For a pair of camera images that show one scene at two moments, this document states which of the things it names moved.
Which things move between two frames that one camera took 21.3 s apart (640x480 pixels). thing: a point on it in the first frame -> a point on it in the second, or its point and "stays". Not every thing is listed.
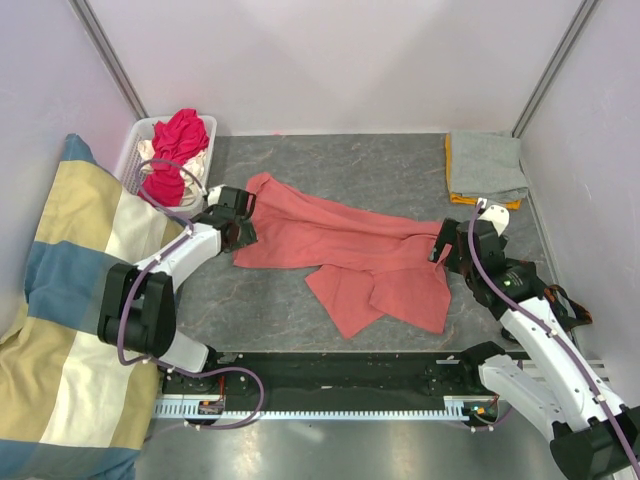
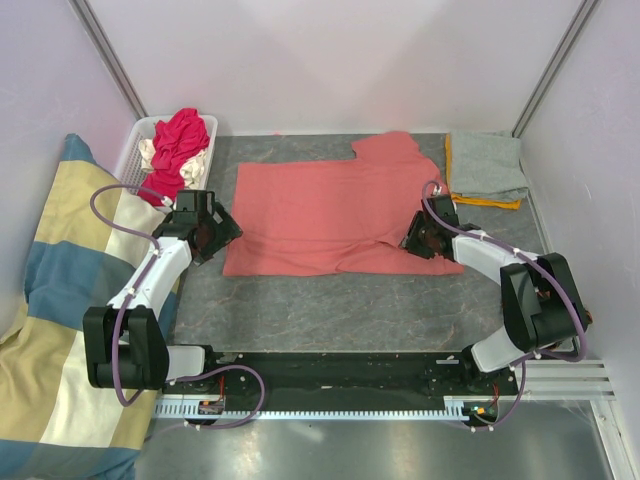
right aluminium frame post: x=574 y=31 stays
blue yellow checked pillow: x=68 y=409 stays
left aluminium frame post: x=118 y=72 stays
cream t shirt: x=195 y=165 stays
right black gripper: x=447 y=234 -> x=409 y=240
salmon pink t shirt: x=390 y=268 -> x=347 y=217
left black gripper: x=247 y=236 -> x=226 y=231
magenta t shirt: x=173 y=140 stays
